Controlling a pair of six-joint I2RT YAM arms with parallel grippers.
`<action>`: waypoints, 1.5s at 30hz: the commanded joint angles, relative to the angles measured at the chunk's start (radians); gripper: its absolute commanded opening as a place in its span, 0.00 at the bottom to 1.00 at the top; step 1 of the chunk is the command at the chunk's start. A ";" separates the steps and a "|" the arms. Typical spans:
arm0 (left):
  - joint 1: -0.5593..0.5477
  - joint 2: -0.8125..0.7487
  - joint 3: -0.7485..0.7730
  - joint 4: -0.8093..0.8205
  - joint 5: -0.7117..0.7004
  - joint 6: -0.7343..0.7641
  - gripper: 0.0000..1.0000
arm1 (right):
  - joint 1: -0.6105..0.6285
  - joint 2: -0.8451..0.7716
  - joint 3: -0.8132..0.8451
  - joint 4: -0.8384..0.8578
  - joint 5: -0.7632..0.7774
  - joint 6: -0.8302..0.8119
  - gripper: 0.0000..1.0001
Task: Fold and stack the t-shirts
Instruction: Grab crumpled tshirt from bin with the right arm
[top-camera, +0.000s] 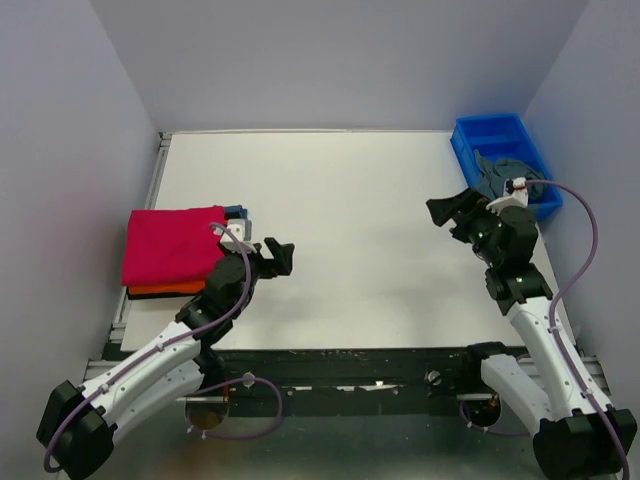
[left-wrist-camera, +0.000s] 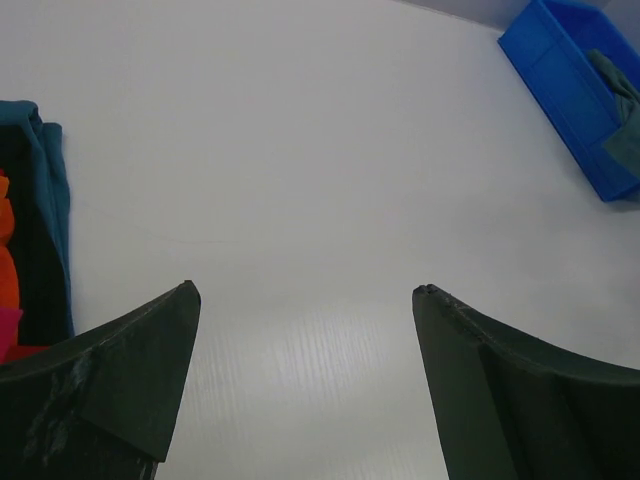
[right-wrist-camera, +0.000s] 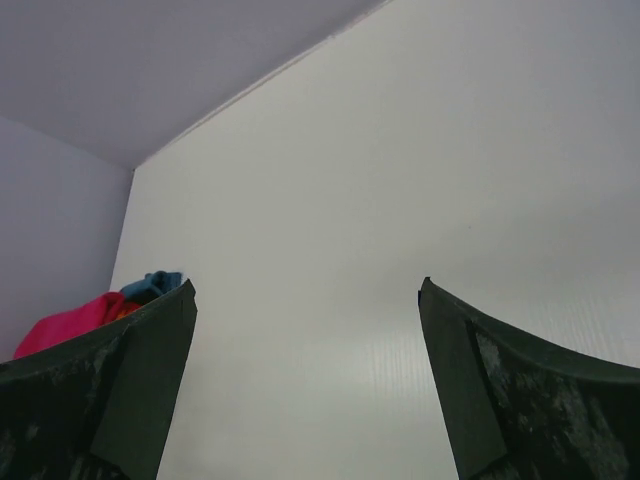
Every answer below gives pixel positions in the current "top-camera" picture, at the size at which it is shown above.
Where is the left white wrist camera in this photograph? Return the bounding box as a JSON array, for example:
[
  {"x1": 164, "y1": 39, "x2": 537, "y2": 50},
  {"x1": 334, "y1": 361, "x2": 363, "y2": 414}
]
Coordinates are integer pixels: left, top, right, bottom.
[{"x1": 219, "y1": 219, "x2": 253, "y2": 252}]

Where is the blue plastic bin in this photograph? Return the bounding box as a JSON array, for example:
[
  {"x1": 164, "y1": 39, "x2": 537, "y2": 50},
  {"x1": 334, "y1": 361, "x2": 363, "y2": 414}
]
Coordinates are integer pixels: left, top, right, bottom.
[{"x1": 450, "y1": 113, "x2": 551, "y2": 188}]

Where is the folded blue t shirt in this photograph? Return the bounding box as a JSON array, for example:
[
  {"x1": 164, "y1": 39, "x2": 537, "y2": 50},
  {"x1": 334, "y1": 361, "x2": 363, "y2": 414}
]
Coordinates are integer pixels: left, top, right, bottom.
[{"x1": 224, "y1": 205, "x2": 248, "y2": 221}]

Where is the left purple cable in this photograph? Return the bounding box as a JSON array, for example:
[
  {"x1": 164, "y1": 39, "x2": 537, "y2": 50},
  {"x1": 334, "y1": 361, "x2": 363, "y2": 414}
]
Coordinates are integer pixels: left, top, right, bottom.
[{"x1": 42, "y1": 221, "x2": 284, "y2": 474}]

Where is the left table edge rail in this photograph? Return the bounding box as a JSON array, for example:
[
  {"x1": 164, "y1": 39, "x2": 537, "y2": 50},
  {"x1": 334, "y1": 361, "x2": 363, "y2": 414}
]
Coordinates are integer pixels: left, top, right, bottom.
[{"x1": 107, "y1": 132, "x2": 173, "y2": 343}]

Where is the folded orange t shirt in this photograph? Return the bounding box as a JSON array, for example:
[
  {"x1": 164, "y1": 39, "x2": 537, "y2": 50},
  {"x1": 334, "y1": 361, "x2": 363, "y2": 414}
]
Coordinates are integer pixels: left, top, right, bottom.
[{"x1": 127, "y1": 280, "x2": 205, "y2": 297}]

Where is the purple cable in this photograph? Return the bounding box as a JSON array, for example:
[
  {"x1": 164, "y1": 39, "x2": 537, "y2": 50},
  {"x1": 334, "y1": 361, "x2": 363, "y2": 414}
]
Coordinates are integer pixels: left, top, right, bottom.
[
  {"x1": 42, "y1": 221, "x2": 284, "y2": 474},
  {"x1": 458, "y1": 179, "x2": 632, "y2": 480}
]

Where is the grey-blue t shirt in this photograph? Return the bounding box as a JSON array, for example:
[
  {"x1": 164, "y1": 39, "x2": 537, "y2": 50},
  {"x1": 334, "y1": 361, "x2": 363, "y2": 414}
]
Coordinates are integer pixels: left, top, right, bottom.
[{"x1": 474, "y1": 150, "x2": 546, "y2": 221}]

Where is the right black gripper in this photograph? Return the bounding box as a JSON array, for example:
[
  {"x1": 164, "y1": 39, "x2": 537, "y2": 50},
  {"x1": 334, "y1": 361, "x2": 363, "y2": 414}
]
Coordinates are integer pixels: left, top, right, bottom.
[{"x1": 428, "y1": 185, "x2": 504, "y2": 266}]

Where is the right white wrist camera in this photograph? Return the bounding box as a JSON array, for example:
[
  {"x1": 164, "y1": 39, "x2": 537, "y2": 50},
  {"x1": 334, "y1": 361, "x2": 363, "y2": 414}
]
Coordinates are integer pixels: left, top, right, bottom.
[{"x1": 487, "y1": 177, "x2": 529, "y2": 214}]

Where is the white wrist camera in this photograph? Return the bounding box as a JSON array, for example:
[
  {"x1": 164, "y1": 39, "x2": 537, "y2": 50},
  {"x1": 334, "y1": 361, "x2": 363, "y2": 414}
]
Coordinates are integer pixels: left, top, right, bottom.
[
  {"x1": 219, "y1": 219, "x2": 253, "y2": 252},
  {"x1": 487, "y1": 177, "x2": 529, "y2": 214}
]

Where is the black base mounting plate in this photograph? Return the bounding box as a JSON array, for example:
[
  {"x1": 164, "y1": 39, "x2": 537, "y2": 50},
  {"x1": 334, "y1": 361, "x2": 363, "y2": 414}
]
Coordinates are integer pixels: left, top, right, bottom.
[{"x1": 102, "y1": 342, "x2": 521, "y2": 419}]

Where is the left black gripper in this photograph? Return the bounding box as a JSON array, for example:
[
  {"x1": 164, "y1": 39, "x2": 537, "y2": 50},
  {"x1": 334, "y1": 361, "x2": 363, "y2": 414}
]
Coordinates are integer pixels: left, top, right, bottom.
[{"x1": 218, "y1": 238, "x2": 294, "y2": 317}]

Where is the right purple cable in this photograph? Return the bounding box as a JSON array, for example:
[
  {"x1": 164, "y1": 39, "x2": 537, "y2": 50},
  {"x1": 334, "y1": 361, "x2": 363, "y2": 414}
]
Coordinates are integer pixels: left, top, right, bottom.
[{"x1": 458, "y1": 179, "x2": 632, "y2": 480}]

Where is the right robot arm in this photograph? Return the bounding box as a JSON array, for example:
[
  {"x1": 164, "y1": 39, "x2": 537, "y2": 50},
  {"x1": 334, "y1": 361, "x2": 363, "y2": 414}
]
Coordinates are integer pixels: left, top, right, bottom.
[{"x1": 426, "y1": 182, "x2": 637, "y2": 479}]

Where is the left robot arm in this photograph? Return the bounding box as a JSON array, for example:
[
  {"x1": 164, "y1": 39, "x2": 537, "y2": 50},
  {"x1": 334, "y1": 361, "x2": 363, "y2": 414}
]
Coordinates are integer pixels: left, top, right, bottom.
[{"x1": 36, "y1": 237, "x2": 295, "y2": 479}]

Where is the folded magenta t shirt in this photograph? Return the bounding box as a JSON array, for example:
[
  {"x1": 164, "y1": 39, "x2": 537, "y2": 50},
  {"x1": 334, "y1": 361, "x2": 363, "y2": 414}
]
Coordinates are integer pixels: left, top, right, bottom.
[{"x1": 121, "y1": 206, "x2": 225, "y2": 287}]

